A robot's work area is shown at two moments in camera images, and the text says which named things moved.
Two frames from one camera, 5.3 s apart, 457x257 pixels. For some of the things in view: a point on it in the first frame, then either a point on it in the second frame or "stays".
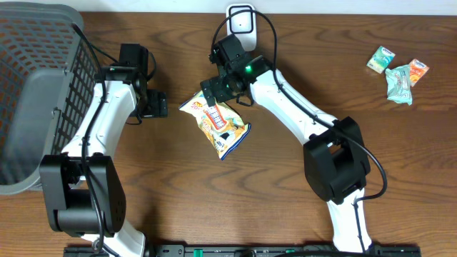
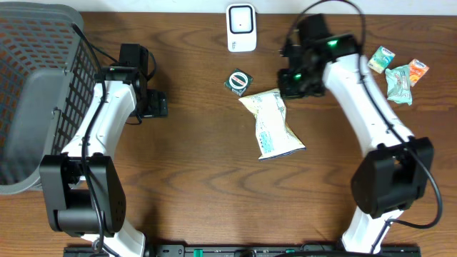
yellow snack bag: [220, 123] → [275, 138]
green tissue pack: [380, 59] stays
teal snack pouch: [398, 84] stays
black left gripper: [157, 106] stays
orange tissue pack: [418, 69] stays
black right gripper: [218, 94] → [287, 91]
